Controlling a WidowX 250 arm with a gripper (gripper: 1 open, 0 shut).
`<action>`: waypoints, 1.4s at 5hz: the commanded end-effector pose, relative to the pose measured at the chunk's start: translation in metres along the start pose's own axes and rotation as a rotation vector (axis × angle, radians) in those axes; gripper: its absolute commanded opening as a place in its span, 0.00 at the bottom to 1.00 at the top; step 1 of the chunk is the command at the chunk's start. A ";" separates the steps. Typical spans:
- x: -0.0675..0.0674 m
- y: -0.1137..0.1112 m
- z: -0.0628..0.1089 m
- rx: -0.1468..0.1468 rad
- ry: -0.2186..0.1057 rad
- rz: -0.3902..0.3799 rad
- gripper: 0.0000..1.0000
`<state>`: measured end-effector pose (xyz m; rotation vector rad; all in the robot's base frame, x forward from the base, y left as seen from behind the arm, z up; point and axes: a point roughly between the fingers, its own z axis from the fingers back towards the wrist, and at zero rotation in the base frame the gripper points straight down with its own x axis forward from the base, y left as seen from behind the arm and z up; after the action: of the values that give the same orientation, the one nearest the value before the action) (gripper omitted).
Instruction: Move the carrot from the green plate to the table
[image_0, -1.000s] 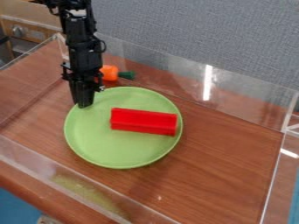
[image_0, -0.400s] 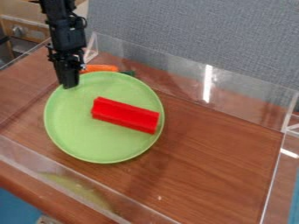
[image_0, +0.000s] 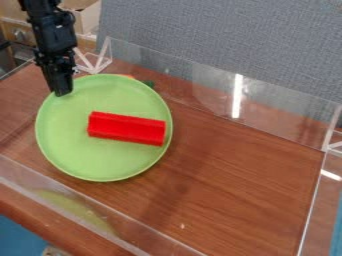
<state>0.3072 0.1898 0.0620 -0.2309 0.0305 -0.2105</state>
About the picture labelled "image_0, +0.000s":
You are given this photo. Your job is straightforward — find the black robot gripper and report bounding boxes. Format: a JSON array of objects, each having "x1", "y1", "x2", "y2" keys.
[{"x1": 27, "y1": 9, "x2": 77, "y2": 97}]

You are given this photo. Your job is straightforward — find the green round plate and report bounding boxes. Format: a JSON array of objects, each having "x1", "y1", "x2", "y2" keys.
[{"x1": 35, "y1": 74, "x2": 174, "y2": 182}]

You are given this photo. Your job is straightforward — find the orange toy carrot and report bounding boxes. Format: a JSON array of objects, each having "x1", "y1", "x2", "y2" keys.
[{"x1": 118, "y1": 74, "x2": 155, "y2": 89}]

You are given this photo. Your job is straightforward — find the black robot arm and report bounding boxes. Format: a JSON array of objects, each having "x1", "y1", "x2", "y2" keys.
[{"x1": 17, "y1": 0, "x2": 77, "y2": 97}]

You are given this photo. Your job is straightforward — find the cardboard box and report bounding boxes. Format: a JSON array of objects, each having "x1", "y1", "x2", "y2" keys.
[{"x1": 0, "y1": 0, "x2": 102, "y2": 34}]

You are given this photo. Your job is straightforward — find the red rectangular block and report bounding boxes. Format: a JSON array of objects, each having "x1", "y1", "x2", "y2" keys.
[{"x1": 87, "y1": 111, "x2": 167, "y2": 146}]

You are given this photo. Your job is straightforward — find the clear acrylic triangle bracket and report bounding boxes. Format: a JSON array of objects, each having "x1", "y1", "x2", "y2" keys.
[{"x1": 75, "y1": 37, "x2": 112, "y2": 74}]

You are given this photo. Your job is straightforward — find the clear acrylic wall panels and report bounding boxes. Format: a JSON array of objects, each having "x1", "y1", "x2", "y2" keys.
[{"x1": 0, "y1": 40, "x2": 342, "y2": 256}]

